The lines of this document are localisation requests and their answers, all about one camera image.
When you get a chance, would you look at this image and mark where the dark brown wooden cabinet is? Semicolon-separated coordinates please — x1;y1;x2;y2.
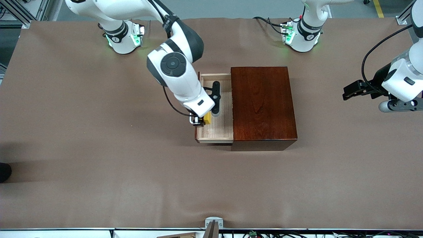
230;66;298;152

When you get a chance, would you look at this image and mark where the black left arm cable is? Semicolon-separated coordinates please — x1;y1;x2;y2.
361;24;414;97

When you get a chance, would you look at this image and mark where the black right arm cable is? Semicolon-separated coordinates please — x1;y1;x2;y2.
147;0;196;125

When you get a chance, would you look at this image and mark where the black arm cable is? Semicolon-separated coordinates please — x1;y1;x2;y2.
147;0;196;125
361;24;414;97

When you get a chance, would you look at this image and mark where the black round object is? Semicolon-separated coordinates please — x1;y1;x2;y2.
0;163;12;183

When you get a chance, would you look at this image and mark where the aluminium frame post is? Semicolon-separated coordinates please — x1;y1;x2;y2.
396;0;423;25
0;0;51;29

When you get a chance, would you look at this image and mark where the brown cardboard piece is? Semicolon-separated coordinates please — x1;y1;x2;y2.
155;232;204;238

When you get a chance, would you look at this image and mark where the light wood drawer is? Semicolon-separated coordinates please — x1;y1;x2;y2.
195;73;234;143

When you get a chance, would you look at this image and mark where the brown table cover sheet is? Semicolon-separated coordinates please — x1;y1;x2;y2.
0;17;423;230

